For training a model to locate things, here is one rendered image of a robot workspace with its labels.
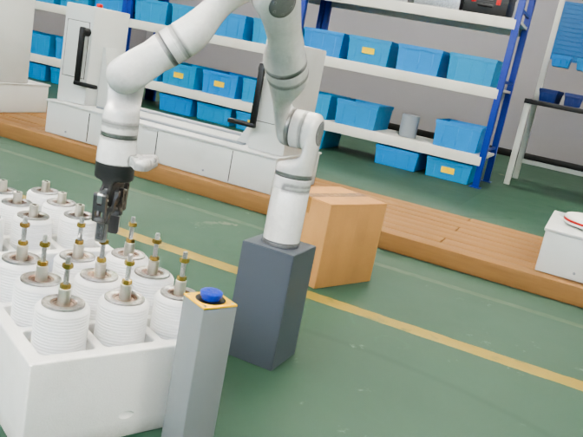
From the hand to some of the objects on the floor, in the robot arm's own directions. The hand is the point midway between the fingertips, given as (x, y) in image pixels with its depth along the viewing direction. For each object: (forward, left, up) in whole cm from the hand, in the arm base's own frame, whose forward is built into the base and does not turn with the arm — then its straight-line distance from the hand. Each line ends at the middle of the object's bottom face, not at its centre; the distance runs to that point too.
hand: (107, 231), depth 137 cm
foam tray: (0, 0, -35) cm, 35 cm away
